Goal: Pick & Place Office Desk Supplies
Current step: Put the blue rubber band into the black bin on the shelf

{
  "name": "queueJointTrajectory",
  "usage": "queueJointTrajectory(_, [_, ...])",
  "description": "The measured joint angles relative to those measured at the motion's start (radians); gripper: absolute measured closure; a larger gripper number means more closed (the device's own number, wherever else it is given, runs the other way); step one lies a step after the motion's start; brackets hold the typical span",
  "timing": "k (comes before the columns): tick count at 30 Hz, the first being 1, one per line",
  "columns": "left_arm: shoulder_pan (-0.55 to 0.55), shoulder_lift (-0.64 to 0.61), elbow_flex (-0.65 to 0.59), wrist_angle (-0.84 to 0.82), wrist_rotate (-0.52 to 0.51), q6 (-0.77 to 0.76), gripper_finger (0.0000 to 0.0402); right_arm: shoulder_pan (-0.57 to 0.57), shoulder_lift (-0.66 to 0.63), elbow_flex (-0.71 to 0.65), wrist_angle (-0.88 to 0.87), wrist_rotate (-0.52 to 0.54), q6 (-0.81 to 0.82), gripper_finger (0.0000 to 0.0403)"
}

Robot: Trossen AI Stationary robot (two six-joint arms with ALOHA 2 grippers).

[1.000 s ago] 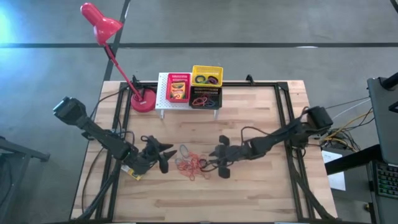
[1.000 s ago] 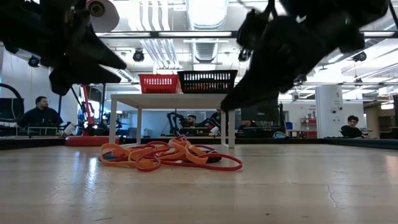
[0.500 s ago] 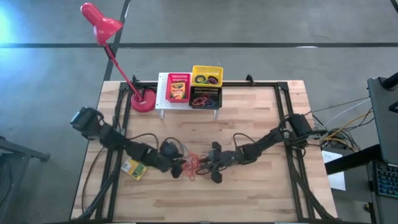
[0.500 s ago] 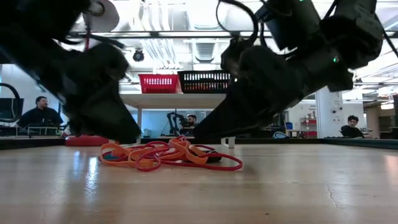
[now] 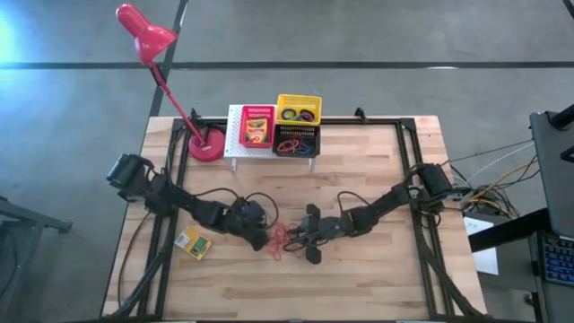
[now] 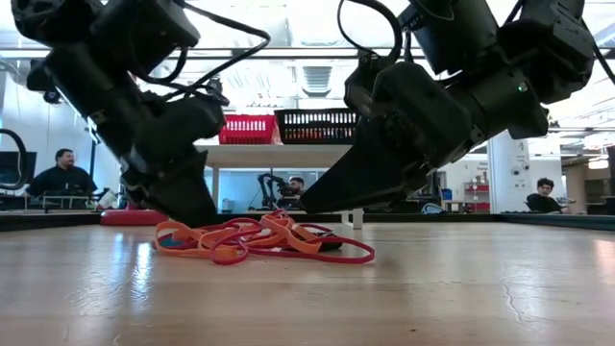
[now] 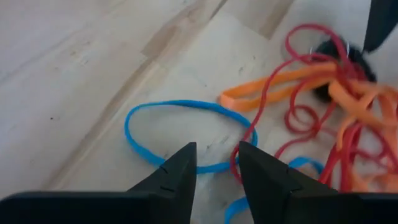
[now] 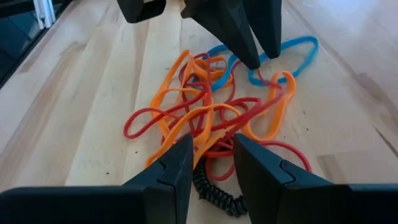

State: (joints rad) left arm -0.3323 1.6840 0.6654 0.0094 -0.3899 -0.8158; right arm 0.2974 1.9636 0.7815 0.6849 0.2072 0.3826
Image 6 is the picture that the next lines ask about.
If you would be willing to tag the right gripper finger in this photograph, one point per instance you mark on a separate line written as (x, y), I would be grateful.
(360, 182)

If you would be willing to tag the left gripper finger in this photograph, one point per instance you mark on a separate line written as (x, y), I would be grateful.
(182, 192)

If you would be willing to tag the red rubber band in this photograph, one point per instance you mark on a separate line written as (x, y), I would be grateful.
(371, 254)
(229, 262)

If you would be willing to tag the pale orange wide rubber band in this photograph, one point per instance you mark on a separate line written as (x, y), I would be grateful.
(293, 235)

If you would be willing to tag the black background robot arm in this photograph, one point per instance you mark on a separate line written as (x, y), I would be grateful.
(266, 182)

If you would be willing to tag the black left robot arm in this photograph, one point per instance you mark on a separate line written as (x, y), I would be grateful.
(62, 81)

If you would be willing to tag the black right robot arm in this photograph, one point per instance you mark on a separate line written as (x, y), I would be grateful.
(552, 48)

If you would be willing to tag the white bottle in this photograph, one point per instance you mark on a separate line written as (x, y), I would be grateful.
(108, 199)

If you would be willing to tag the person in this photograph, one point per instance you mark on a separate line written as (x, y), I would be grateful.
(60, 180)
(542, 203)
(297, 185)

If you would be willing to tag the blue bin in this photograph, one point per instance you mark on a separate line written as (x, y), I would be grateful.
(447, 194)

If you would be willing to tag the black plastic basket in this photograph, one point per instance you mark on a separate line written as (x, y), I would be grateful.
(312, 112)

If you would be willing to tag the red plastic basket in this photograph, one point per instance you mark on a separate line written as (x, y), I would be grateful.
(247, 130)

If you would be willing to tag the white column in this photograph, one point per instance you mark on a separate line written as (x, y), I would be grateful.
(504, 187)

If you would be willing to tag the red storage cart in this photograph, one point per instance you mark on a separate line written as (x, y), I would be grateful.
(478, 207)

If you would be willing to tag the white perforated shelf riser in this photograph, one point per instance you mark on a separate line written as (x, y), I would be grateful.
(269, 156)

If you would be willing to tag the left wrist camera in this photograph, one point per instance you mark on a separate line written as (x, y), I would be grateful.
(192, 120)

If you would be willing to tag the silver ventilation duct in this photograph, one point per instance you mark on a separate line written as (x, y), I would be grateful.
(317, 79)

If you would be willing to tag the black wall screen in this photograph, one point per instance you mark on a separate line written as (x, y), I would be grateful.
(7, 168)

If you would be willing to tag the black aluminium table frame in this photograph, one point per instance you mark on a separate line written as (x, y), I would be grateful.
(552, 222)

